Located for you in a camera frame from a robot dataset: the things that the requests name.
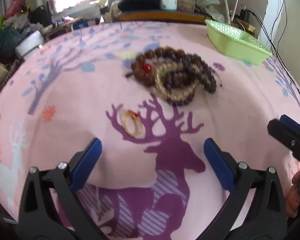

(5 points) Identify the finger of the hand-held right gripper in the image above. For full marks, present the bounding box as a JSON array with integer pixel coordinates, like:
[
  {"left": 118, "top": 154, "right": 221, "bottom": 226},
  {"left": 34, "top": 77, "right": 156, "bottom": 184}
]
[
  {"left": 267, "top": 119, "right": 300, "bottom": 161},
  {"left": 280, "top": 114, "right": 300, "bottom": 138}
]

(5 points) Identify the person's right hand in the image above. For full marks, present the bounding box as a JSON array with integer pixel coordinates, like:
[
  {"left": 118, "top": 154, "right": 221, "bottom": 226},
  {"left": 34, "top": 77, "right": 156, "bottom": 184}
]
[{"left": 285, "top": 165, "right": 300, "bottom": 218}]

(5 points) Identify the wicker box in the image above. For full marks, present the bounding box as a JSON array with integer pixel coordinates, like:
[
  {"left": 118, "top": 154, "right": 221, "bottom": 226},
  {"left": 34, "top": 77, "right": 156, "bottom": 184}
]
[{"left": 177, "top": 0, "right": 196, "bottom": 12}]

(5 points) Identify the black charger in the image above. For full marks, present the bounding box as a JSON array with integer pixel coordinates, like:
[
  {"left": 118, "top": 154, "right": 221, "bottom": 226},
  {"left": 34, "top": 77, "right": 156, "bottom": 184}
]
[{"left": 240, "top": 8, "right": 252, "bottom": 20}]

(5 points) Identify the black cable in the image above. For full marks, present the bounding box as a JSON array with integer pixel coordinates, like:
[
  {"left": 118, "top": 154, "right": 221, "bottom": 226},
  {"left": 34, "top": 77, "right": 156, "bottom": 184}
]
[{"left": 250, "top": 0, "right": 300, "bottom": 100}]

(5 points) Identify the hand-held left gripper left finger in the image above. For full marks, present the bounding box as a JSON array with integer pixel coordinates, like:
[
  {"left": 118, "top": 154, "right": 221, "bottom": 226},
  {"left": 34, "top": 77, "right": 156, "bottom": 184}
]
[{"left": 19, "top": 137, "right": 108, "bottom": 240}]

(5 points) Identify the black cloth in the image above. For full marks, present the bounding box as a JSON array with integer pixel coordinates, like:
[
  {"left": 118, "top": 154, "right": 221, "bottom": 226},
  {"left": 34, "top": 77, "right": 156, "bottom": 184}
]
[{"left": 117, "top": 0, "right": 162, "bottom": 12}]

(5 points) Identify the green plastic basket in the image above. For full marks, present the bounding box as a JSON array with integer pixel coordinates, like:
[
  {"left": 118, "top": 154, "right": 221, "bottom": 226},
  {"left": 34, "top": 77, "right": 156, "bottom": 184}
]
[{"left": 204, "top": 19, "right": 273, "bottom": 65}]

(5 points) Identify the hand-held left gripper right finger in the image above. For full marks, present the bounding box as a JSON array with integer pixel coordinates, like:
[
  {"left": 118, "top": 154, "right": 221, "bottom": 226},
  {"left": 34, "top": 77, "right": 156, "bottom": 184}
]
[{"left": 203, "top": 138, "right": 288, "bottom": 240}]

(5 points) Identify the red heart charm black cord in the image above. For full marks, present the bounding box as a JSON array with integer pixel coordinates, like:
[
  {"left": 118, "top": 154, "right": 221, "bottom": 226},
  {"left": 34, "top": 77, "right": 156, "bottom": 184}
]
[{"left": 125, "top": 64, "right": 153, "bottom": 78}]

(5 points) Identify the beige bead bracelet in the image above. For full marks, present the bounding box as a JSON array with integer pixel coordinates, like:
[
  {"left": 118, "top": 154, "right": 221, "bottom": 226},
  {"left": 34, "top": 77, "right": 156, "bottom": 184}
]
[{"left": 154, "top": 62, "right": 198, "bottom": 103}]

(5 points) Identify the black bag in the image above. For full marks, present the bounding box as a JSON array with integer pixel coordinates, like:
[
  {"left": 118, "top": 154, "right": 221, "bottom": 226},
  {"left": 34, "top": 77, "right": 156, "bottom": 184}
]
[{"left": 29, "top": 5, "right": 52, "bottom": 25}]

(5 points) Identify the thin gold bracelet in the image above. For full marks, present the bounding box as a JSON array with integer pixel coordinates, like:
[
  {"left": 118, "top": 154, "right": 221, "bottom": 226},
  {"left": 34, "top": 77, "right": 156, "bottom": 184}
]
[{"left": 121, "top": 109, "right": 144, "bottom": 138}]

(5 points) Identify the grey hanging cloth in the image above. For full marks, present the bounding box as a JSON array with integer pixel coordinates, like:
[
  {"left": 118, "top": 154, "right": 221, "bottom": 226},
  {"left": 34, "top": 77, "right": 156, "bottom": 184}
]
[{"left": 195, "top": 0, "right": 230, "bottom": 24}]

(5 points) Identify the low wooden table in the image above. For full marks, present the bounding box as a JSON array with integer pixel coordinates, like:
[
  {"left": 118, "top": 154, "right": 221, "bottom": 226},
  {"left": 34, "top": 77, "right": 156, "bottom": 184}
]
[{"left": 40, "top": 16, "right": 83, "bottom": 35}]

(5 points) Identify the white router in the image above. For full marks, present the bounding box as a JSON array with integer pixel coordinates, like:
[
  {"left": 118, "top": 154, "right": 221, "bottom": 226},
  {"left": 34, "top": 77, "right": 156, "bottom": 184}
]
[{"left": 229, "top": 0, "right": 240, "bottom": 22}]

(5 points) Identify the purple bead bracelet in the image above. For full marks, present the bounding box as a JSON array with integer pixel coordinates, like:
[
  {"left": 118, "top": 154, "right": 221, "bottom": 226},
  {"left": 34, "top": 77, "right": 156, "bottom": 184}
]
[{"left": 165, "top": 55, "right": 218, "bottom": 107}]

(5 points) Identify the wooden desk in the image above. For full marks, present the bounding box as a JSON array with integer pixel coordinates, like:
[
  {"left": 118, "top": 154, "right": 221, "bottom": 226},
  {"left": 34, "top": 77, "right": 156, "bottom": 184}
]
[{"left": 114, "top": 10, "right": 207, "bottom": 25}]

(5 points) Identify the white pot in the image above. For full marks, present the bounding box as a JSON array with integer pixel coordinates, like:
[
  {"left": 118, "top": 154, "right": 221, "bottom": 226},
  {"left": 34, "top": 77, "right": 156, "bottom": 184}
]
[{"left": 15, "top": 30, "right": 44, "bottom": 58}]

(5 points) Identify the pink printed blanket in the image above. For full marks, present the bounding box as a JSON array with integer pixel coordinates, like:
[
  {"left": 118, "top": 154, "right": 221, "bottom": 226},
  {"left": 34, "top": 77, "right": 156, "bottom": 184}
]
[{"left": 0, "top": 21, "right": 300, "bottom": 240}]

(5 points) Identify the white mug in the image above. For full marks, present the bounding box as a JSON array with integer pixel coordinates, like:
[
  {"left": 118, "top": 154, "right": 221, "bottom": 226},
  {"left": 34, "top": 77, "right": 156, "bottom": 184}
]
[{"left": 161, "top": 0, "right": 178, "bottom": 11}]

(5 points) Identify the red bag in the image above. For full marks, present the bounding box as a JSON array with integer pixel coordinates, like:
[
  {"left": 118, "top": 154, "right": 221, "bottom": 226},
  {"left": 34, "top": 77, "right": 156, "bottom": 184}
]
[{"left": 5, "top": 0, "right": 25, "bottom": 18}]

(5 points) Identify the dark green bag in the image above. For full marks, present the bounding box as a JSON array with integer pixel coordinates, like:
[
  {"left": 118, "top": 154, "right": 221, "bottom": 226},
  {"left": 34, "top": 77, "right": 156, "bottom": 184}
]
[{"left": 0, "top": 26, "right": 23, "bottom": 53}]

